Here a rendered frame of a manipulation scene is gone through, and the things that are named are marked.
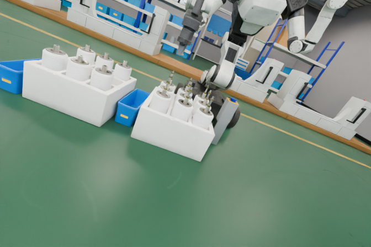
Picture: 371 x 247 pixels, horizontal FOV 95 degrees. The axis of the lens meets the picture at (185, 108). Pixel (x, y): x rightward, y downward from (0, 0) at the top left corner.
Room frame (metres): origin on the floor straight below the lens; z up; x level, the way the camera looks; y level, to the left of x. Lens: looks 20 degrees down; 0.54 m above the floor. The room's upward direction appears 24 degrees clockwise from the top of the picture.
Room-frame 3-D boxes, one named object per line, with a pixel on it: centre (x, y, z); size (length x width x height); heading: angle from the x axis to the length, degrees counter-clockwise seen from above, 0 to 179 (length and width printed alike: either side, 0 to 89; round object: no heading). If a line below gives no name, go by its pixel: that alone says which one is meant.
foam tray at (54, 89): (0.87, 0.55, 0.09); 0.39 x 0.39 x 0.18; 4
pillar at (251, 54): (7.47, -1.53, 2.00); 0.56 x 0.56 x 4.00; 5
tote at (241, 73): (5.57, -1.16, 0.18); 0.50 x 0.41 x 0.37; 10
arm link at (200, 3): (0.91, 0.13, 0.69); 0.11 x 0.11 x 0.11; 10
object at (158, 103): (0.81, 0.13, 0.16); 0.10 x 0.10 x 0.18
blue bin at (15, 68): (0.81, 0.82, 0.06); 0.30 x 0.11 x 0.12; 4
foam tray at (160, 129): (0.94, 0.03, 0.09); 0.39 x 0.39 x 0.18; 7
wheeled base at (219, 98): (1.67, -0.13, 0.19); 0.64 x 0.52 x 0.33; 5
